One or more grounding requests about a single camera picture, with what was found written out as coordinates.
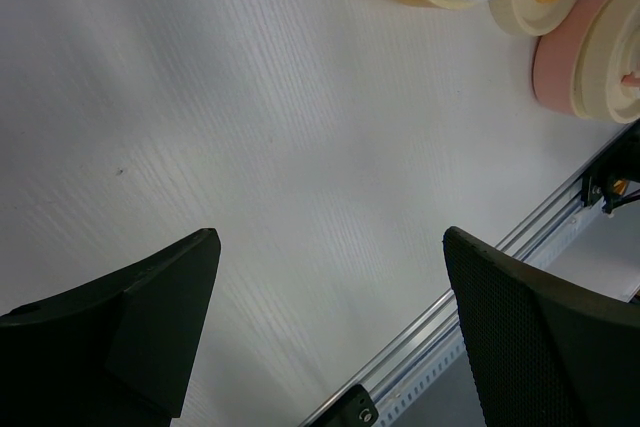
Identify pink lunch bowl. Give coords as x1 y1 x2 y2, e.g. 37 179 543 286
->
532 0 611 118

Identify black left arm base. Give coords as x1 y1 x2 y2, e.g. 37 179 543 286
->
310 384 379 427

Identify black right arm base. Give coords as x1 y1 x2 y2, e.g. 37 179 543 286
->
581 121 639 215

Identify perforated cable tray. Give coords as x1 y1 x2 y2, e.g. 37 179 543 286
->
374 204 639 426

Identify aluminium front rail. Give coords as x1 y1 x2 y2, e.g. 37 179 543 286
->
307 126 639 426

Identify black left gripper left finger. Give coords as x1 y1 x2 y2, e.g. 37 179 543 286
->
1 228 221 426

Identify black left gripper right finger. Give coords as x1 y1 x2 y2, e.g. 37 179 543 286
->
443 227 639 426

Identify cream lid pink handle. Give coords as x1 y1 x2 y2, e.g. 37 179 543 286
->
575 0 639 124

